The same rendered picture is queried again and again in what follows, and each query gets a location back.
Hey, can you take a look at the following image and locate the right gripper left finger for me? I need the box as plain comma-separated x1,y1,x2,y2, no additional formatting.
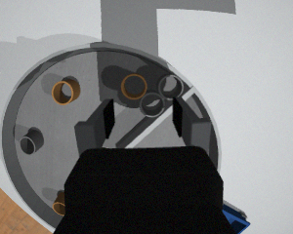
74,98,115,157

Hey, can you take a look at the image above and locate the grey metal ring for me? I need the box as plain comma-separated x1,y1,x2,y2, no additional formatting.
156,74,184,100
20,130,44,156
139,90,165,117

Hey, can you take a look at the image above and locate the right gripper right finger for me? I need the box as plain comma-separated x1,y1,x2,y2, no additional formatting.
173,97,211,154

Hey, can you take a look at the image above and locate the bronze bushing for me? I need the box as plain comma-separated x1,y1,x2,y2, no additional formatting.
52,79,80,105
121,73,147,99
53,192,65,215

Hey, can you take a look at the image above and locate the blue open tray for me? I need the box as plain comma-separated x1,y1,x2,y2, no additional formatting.
223,204,250,234

